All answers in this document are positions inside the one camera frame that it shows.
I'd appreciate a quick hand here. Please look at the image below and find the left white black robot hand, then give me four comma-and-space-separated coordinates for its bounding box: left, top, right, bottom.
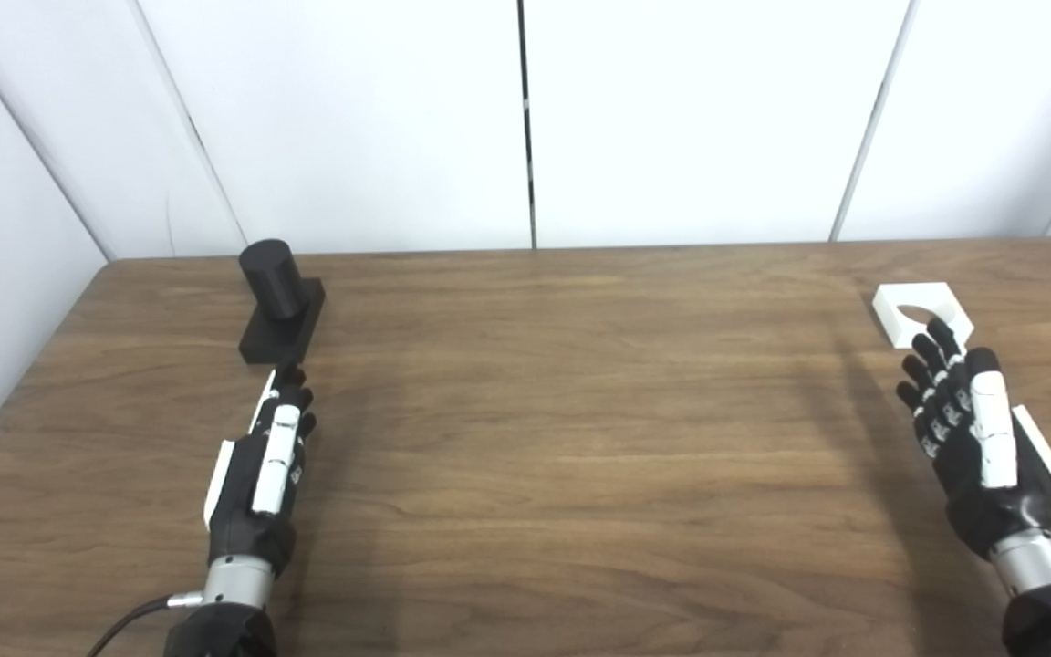
204, 365, 318, 578

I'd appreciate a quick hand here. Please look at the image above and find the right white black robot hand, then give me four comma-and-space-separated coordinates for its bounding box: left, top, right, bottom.
896, 318, 1051, 559

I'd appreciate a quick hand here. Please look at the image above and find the white square piece with hole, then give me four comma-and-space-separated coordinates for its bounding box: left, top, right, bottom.
872, 282, 975, 349

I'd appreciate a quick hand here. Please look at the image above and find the black cylinder peg with base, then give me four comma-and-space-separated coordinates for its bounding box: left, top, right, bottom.
238, 239, 327, 366

